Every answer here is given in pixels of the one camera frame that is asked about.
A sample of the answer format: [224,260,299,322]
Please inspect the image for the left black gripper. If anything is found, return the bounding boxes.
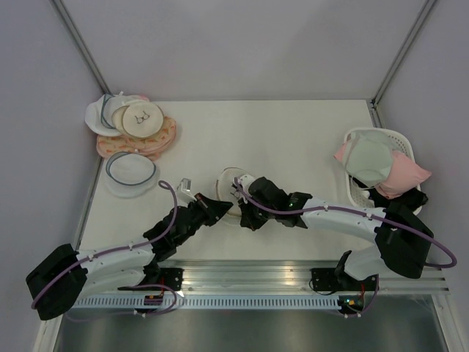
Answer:
[176,192,233,245]

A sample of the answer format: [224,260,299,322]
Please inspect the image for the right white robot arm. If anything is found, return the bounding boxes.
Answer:
[232,175,434,291]

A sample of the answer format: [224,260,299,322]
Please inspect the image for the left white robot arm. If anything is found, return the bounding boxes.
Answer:
[26,194,233,321]

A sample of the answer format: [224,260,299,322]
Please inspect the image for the beige bag with bra print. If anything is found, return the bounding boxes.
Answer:
[112,100,164,139]

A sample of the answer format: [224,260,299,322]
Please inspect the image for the pale green bra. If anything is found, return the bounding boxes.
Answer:
[342,130,394,188]

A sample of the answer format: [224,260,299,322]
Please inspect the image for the white plastic laundry basket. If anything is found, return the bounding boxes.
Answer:
[334,128,432,214]

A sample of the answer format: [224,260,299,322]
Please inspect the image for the white bag blue rim rear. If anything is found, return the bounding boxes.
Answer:
[85,92,149,137]

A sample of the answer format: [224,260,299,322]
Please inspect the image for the pink bra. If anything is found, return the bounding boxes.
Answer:
[334,143,432,199]

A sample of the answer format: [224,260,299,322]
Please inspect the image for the black garment in basket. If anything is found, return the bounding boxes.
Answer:
[369,188,429,211]

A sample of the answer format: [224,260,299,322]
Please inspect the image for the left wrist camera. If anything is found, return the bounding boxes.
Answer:
[176,178,195,203]

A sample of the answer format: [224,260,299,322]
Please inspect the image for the aluminium mounting rail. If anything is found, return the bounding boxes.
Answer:
[51,258,451,294]

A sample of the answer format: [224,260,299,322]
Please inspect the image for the white slotted cable duct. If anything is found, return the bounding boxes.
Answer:
[73,293,340,310]

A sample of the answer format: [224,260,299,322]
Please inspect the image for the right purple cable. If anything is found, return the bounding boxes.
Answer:
[232,177,459,318]

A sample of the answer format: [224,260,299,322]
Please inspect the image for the purple cable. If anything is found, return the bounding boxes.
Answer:
[232,177,459,318]
[30,179,184,323]

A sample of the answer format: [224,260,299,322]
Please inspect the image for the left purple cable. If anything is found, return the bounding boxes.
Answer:
[30,179,184,323]

